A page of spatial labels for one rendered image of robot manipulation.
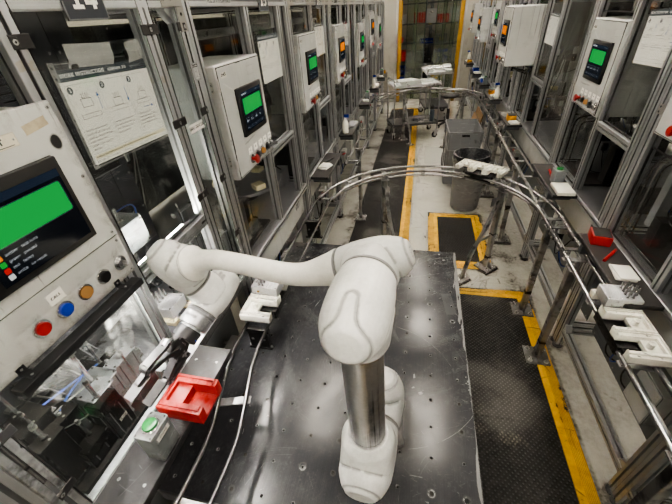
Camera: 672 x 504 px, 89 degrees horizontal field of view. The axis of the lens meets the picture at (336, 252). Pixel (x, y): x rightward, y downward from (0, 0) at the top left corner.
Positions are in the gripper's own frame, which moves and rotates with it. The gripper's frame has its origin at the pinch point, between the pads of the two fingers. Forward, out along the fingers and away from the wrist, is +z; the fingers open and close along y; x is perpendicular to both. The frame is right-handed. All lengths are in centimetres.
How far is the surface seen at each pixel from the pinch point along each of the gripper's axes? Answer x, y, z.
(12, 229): -15, 47, -17
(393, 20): -210, -278, -799
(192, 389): 0.7, -21.6, -5.6
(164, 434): 6.5, -10.8, 7.2
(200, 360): -7.4, -29.9, -14.8
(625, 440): 180, -119, -81
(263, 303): -6, -48, -49
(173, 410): 1.8, -16.2, 1.7
